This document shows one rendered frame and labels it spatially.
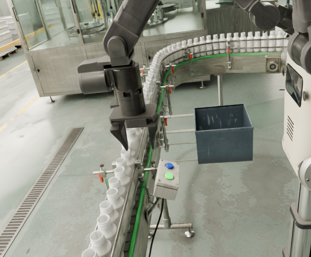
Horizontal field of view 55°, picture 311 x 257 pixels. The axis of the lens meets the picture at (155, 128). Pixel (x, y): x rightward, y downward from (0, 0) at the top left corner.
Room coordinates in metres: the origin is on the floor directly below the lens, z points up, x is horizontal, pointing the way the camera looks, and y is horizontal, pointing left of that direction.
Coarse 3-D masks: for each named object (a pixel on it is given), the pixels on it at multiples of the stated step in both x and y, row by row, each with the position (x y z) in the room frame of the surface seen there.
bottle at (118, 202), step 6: (108, 192) 0.77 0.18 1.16; (114, 192) 0.78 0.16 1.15; (108, 198) 0.75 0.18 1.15; (114, 198) 0.75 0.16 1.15; (120, 198) 0.76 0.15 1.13; (114, 204) 0.74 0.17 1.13; (120, 204) 0.75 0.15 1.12; (120, 210) 0.74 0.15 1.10; (120, 216) 0.74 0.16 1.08; (126, 216) 0.75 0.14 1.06; (126, 222) 0.75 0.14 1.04
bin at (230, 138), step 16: (208, 112) 1.73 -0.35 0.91; (224, 112) 1.71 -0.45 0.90; (240, 112) 1.69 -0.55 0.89; (208, 128) 1.73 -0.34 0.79; (224, 128) 1.71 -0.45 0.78; (240, 128) 1.40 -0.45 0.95; (208, 144) 1.43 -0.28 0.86; (224, 144) 1.42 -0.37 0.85; (240, 144) 1.40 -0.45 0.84; (192, 160) 1.50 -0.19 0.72; (208, 160) 1.43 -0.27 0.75; (224, 160) 1.42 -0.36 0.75; (240, 160) 1.40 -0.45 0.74
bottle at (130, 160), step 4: (124, 152) 1.01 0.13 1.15; (128, 152) 0.98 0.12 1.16; (124, 156) 0.98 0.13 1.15; (128, 156) 0.98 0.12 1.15; (128, 160) 0.98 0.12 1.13; (132, 160) 0.98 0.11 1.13; (128, 164) 0.97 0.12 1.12; (132, 164) 0.97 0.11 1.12; (132, 168) 0.97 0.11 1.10; (136, 168) 0.99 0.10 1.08; (132, 172) 0.97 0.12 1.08; (136, 172) 0.98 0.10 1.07; (136, 176) 0.97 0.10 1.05; (136, 180) 0.97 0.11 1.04
